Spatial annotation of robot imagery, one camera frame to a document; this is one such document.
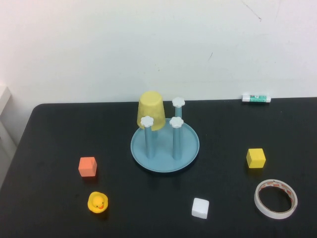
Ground yellow plastic cup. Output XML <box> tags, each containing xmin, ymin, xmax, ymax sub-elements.
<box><xmin>136</xmin><ymin>90</ymin><xmax>166</xmax><ymax>131</ymax></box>

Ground blue cup stand white caps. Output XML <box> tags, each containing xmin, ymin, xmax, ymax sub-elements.
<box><xmin>130</xmin><ymin>97</ymin><xmax>200</xmax><ymax>173</ymax></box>

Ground orange cube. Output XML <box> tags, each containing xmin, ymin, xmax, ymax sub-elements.
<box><xmin>78</xmin><ymin>156</ymin><xmax>98</xmax><ymax>178</ymax></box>

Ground white cube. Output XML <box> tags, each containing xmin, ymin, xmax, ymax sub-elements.
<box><xmin>191</xmin><ymin>197</ymin><xmax>210</xmax><ymax>219</ymax></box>

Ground white green glue stick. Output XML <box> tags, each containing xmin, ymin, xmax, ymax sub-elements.
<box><xmin>241</xmin><ymin>94</ymin><xmax>271</xmax><ymax>104</ymax></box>

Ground yellow rubber duck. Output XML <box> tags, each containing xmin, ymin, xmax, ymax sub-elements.
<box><xmin>87</xmin><ymin>191</ymin><xmax>109</xmax><ymax>214</ymax></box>

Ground yellow cube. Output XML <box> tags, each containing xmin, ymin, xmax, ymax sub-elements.
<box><xmin>246</xmin><ymin>148</ymin><xmax>266</xmax><ymax>169</ymax></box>

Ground white double-sided tape roll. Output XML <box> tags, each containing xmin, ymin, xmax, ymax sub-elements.
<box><xmin>254</xmin><ymin>178</ymin><xmax>298</xmax><ymax>220</ymax></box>

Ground white shelf unit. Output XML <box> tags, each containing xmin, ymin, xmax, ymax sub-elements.
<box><xmin>0</xmin><ymin>83</ymin><xmax>19</xmax><ymax>188</ymax></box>

